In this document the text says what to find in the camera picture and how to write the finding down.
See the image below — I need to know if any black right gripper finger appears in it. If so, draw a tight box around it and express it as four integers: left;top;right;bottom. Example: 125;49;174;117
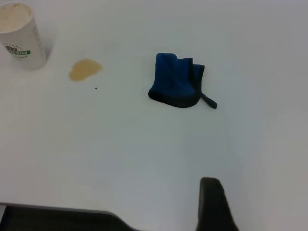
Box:
195;177;240;231

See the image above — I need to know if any blue cloth with black trim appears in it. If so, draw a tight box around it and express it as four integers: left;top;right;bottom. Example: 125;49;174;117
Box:
147;52;218;110

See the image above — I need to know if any brown coffee spill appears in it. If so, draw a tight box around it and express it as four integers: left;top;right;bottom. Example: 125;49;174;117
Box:
68;58;103;82

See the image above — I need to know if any white paper coffee cup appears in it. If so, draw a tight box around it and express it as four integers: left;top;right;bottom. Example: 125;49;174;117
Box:
0;1;47;72

